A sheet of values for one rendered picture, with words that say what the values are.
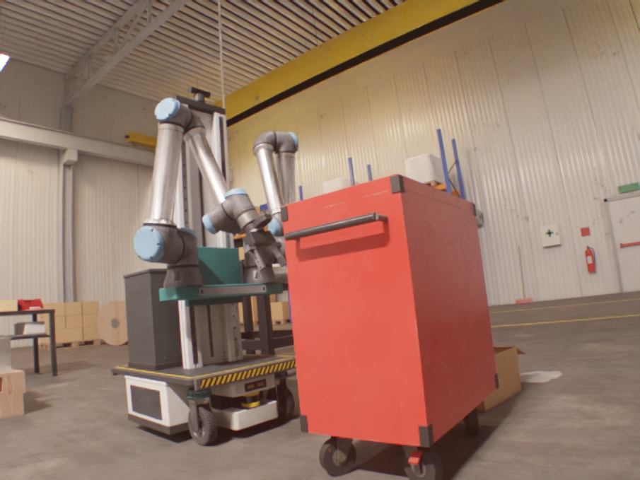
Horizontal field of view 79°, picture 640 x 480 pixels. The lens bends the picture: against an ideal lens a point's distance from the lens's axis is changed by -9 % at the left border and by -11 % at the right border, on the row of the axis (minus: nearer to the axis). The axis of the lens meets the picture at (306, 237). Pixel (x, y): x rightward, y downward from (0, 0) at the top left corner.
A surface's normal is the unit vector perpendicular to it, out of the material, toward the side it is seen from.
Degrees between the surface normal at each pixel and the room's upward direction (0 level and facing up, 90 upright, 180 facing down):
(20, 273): 90
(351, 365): 90
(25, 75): 90
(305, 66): 90
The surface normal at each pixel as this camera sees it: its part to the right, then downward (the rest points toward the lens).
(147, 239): -0.34, -0.02
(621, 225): -0.63, -0.06
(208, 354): 0.72, -0.17
